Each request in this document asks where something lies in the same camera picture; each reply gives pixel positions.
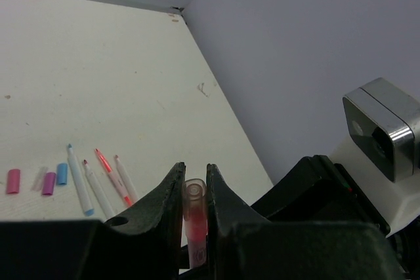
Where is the mauve barrel red pen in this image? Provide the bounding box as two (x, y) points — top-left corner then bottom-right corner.
(187, 235), (207, 269)

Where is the clear red pen cap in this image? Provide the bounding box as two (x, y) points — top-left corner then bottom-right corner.
(31, 167), (48, 191)

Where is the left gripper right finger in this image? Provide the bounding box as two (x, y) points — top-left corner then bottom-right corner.
(206, 164), (404, 279)

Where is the blue pen cap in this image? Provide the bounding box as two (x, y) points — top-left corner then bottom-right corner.
(56, 163), (68, 186)

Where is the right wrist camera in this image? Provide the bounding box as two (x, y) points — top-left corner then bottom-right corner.
(327, 77), (420, 238)

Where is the pink capped pen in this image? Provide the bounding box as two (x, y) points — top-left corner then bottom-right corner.
(114, 155), (139, 203)

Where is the white purple pen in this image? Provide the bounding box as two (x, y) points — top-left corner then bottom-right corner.
(83, 159), (116, 219)

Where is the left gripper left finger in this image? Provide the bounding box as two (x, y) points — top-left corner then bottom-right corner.
(1, 162), (186, 279)

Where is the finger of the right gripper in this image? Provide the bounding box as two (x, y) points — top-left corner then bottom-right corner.
(251, 155), (390, 235)

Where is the purple pen cap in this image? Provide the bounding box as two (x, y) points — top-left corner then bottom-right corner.
(41, 172), (56, 196)

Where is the translucent pink pen cap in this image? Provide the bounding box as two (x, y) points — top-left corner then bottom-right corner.
(182, 178), (207, 242)

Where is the white blue pen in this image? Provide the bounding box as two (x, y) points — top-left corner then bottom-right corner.
(67, 144), (95, 216)

